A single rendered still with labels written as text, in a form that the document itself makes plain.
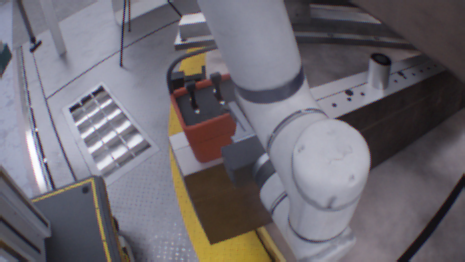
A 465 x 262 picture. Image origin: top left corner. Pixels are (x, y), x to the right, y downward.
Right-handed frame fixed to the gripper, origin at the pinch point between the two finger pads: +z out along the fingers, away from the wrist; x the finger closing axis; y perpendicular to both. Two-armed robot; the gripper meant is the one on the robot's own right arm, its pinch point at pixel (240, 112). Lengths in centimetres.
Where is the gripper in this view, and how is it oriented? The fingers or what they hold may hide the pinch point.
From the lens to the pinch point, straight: 61.2
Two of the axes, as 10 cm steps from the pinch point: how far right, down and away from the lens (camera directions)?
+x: -9.2, 3.3, -2.0
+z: -3.7, -6.2, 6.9
